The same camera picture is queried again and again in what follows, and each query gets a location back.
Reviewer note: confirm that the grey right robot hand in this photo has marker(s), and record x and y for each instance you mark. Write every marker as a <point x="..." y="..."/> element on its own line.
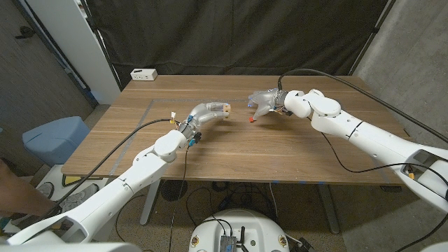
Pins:
<point x="267" y="99"/>

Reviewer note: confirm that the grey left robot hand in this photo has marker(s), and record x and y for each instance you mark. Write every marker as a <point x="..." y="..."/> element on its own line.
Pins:
<point x="201" y="113"/>

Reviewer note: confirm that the wooden block with holes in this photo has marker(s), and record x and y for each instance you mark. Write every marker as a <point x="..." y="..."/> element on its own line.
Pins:
<point x="227" y="109"/>

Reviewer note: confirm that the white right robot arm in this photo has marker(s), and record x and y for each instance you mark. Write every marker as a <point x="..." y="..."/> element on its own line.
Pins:
<point x="350" y="126"/>

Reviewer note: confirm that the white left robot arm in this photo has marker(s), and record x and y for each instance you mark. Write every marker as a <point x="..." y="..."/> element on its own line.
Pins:
<point x="140" y="171"/>

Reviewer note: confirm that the large wooden board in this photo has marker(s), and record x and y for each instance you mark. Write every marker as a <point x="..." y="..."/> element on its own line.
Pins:
<point x="168" y="100"/>

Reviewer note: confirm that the white power strip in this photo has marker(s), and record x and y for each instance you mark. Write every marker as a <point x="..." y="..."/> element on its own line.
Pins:
<point x="143" y="74"/>

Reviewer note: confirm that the black backdrop curtain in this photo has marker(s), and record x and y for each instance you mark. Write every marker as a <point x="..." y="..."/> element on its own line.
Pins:
<point x="227" y="35"/>

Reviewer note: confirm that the round black floor grille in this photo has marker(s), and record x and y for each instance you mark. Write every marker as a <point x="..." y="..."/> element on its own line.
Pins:
<point x="174" y="189"/>

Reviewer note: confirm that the white table leg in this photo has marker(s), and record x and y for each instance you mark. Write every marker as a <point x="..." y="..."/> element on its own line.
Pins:
<point x="152" y="199"/>

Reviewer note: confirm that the black backdrop stand pole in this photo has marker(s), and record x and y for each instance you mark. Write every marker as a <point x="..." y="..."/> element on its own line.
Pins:
<point x="101" y="45"/>
<point x="372" y="35"/>

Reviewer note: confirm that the grey table leg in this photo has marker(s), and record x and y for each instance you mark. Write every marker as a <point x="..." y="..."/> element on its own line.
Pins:
<point x="329" y="206"/>

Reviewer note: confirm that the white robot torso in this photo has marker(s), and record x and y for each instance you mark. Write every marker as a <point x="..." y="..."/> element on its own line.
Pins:
<point x="252" y="227"/>

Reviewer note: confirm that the black antenna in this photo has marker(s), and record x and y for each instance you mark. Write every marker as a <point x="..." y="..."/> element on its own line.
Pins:
<point x="242" y="235"/>

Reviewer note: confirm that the grey electronics module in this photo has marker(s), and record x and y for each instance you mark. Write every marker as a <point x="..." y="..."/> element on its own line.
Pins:
<point x="228" y="244"/>

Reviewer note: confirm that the white cabinet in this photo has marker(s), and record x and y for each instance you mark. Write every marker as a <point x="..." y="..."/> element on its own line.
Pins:
<point x="77" y="45"/>

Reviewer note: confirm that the light blue stool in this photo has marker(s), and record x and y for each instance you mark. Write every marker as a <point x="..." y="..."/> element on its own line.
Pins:
<point x="56" y="138"/>

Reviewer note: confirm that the grey sneaker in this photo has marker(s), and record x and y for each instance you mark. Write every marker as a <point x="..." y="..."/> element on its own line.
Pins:
<point x="78" y="197"/>
<point x="45" y="189"/>

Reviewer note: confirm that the black floor device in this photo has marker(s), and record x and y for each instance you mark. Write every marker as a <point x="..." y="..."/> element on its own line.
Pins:
<point x="304" y="245"/>

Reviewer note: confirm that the person's bare leg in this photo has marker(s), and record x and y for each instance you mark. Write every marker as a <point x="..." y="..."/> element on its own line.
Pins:
<point x="21" y="196"/>

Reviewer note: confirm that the dark wall rail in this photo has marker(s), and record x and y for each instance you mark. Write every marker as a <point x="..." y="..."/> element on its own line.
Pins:
<point x="52" y="49"/>

